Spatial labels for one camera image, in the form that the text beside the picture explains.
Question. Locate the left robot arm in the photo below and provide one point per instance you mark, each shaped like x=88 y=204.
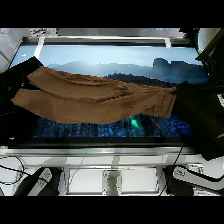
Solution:
x=15 y=125

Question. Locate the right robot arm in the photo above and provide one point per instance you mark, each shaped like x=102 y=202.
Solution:
x=200 y=116

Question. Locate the black garment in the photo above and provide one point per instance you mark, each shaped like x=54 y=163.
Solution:
x=18 y=75

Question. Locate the brown pants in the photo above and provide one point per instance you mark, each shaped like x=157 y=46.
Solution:
x=90 y=101

